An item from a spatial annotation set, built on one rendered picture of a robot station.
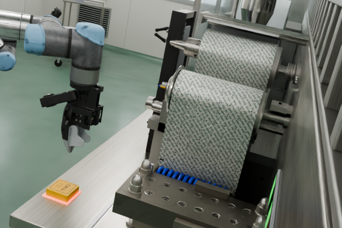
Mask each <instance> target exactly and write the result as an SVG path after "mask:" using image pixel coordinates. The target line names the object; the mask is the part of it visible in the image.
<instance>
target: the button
mask: <svg viewBox="0 0 342 228"><path fill-rule="evenodd" d="M78 192H79V185H76V184H73V183H70V182H67V181H65V180H62V179H58V180H57V181H55V182H54V183H53V184H51V185H50V186H49V187H48V188H47V189H46V195H47V196H50V197H52V198H56V199H58V200H61V201H64V202H66V203H67V202H68V201H69V200H70V199H71V198H72V197H74V196H75V195H76V194H77V193H78Z"/></svg>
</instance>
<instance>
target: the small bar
mask: <svg viewBox="0 0 342 228"><path fill-rule="evenodd" d="M194 189H195V190H198V191H201V192H204V193H207V194H210V195H213V196H216V197H219V198H222V199H225V200H228V199H229V196H230V192H231V191H230V190H227V189H224V188H221V187H218V186H215V185H211V184H208V183H205V182H202V181H199V180H197V182H196V183H195V187H194Z"/></svg>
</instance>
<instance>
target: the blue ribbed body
mask: <svg viewBox="0 0 342 228"><path fill-rule="evenodd" d="M156 173H159V174H162V175H165V176H168V177H171V178H174V179H177V180H180V181H183V182H186V183H189V184H192V185H195V183H196V182H197V180H199V181H201V179H200V178H197V179H195V177H194V176H193V177H190V175H185V174H184V173H181V174H180V173H179V172H178V171H176V172H175V171H174V170H173V169H171V170H169V168H165V169H164V167H163V166H161V167H159V168H158V169H157V172H156Z"/></svg>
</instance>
